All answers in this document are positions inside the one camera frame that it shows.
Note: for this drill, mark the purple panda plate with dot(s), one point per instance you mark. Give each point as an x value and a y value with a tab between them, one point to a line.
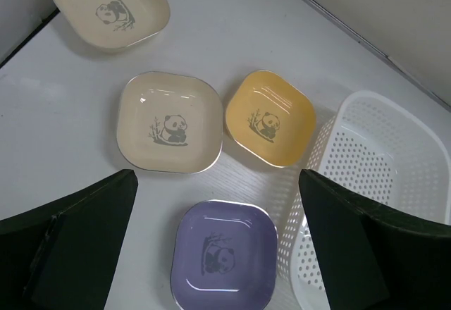
225	257

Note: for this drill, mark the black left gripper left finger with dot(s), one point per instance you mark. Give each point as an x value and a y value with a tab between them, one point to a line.
63	255

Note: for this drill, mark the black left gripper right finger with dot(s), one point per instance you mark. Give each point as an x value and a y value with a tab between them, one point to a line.
372	256

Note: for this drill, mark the cream panda plate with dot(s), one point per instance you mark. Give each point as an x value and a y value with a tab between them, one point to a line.
170	123
113	25

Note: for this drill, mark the white perforated plastic bin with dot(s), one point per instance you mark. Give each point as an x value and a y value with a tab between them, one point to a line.
375	148

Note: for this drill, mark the yellow panda plate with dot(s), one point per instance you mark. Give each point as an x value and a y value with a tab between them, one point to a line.
271	119

